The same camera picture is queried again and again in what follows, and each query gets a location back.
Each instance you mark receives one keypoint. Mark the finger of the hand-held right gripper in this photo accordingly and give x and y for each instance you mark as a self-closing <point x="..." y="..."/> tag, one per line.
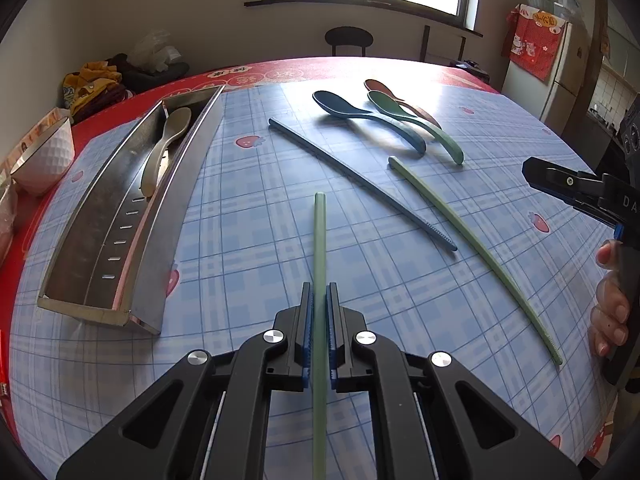
<point x="545" y="175"/>

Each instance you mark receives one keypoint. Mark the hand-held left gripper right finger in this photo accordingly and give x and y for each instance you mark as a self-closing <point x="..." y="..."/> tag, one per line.
<point x="332" y="350"/>

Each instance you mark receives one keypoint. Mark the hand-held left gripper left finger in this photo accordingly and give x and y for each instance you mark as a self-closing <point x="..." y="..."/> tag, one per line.
<point x="308" y="340"/>

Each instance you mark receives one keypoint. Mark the green chopstick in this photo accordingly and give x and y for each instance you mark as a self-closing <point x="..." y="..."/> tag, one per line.
<point x="465" y="240"/>
<point x="319" y="240"/>

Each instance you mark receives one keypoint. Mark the blue chopstick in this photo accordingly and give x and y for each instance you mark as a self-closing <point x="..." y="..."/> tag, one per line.
<point x="360" y="177"/>

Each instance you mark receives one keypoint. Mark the green spoon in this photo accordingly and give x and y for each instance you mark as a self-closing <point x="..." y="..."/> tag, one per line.
<point x="387" y="102"/>

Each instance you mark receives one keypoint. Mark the brown spoon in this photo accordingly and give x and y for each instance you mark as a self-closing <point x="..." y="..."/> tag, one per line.
<point x="375" y="85"/>

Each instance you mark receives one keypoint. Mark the blue spoon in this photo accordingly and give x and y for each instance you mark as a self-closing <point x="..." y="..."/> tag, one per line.
<point x="332" y="102"/>

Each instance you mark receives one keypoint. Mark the steel utensil tray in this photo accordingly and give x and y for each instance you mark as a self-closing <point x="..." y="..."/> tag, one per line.
<point x="100" y="240"/>

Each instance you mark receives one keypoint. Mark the beige spoon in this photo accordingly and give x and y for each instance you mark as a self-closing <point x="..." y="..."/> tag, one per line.
<point x="172" y="125"/>

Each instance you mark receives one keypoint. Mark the person's right hand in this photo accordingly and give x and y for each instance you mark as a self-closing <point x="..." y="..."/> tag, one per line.
<point x="607" y="310"/>

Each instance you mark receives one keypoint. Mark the white refrigerator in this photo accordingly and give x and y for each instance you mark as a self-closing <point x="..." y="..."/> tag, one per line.
<point x="565" y="95"/>

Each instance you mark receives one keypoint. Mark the red printed cloth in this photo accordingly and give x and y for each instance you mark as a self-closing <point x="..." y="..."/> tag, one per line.
<point x="535" y="45"/>

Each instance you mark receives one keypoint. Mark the clear containers on refrigerator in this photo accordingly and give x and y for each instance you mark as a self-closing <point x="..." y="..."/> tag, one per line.
<point x="557" y="5"/>

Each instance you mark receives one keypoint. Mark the black round chair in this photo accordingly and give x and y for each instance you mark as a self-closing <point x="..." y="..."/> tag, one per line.
<point x="349" y="37"/>

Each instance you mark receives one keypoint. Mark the red printed tablecloth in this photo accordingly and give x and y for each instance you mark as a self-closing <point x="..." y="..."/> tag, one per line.
<point x="300" y="67"/>

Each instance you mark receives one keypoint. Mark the white dimpled bowl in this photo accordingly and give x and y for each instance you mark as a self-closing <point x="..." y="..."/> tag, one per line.
<point x="47" y="155"/>

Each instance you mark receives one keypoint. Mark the plastic-wrapped bowl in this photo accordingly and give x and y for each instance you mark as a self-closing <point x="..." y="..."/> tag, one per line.
<point x="6" y="220"/>

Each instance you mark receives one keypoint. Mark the clear plastic bag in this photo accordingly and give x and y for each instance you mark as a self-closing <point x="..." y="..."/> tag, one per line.
<point x="155" y="52"/>

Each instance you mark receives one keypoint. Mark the yellow clothing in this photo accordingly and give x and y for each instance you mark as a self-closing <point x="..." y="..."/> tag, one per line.
<point x="92" y="85"/>

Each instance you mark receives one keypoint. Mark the tissue pack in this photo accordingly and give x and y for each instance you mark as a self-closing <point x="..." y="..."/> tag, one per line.
<point x="30" y="135"/>

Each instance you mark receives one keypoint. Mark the dark folding frame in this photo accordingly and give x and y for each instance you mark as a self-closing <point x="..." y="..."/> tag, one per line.
<point x="426" y="45"/>

